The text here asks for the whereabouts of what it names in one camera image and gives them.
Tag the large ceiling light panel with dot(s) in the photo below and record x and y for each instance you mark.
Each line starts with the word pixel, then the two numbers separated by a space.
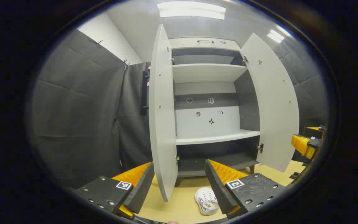
pixel 191 10

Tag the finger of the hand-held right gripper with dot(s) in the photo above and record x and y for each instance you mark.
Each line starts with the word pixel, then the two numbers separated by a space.
pixel 314 128
pixel 301 144

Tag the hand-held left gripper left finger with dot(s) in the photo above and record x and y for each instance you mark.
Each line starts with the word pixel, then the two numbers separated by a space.
pixel 141 189

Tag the white striped canvas shoe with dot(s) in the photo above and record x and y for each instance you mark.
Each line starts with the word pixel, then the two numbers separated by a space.
pixel 205 199

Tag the small ceiling light panel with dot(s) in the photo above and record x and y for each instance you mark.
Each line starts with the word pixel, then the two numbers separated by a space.
pixel 275 35

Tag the black backdrop cloth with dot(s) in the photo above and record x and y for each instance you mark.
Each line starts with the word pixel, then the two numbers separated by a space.
pixel 73 109

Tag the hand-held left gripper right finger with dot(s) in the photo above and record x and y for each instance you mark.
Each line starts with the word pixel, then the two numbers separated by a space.
pixel 218 189

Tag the small black block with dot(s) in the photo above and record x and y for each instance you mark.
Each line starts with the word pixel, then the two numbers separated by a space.
pixel 294 175

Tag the grey shoe cabinet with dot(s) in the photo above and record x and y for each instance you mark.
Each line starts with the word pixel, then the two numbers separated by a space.
pixel 210 73

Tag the metal door hinge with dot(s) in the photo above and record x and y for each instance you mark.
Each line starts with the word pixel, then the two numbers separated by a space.
pixel 172 56
pixel 260 147
pixel 245 59
pixel 177 159

